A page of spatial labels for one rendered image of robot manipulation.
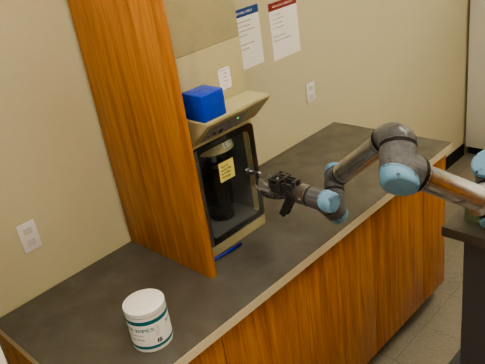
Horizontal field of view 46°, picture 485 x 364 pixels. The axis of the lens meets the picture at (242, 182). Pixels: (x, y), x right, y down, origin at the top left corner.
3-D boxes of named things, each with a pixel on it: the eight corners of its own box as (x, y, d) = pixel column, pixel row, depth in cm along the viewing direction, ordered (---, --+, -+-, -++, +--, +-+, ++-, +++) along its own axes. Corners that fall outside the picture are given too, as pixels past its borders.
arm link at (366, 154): (392, 101, 176) (316, 166, 218) (392, 132, 171) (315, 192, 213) (424, 112, 180) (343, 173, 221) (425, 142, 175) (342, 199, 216)
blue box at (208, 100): (185, 119, 192) (180, 93, 188) (206, 109, 198) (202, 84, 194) (205, 123, 186) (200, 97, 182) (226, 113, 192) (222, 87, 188)
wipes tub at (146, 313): (124, 341, 182) (113, 305, 176) (156, 319, 190) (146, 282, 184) (149, 359, 174) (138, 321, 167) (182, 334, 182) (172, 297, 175)
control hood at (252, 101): (187, 146, 197) (181, 119, 192) (250, 115, 216) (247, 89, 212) (210, 153, 189) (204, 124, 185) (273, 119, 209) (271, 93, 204)
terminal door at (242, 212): (210, 248, 215) (190, 151, 198) (263, 213, 234) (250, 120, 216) (211, 249, 215) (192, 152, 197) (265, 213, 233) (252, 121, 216)
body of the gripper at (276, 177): (278, 170, 215) (304, 176, 207) (281, 189, 219) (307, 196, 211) (265, 178, 211) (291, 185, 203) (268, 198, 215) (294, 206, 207)
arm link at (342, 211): (350, 196, 213) (337, 184, 205) (349, 224, 208) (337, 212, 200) (330, 199, 217) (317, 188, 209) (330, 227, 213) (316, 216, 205)
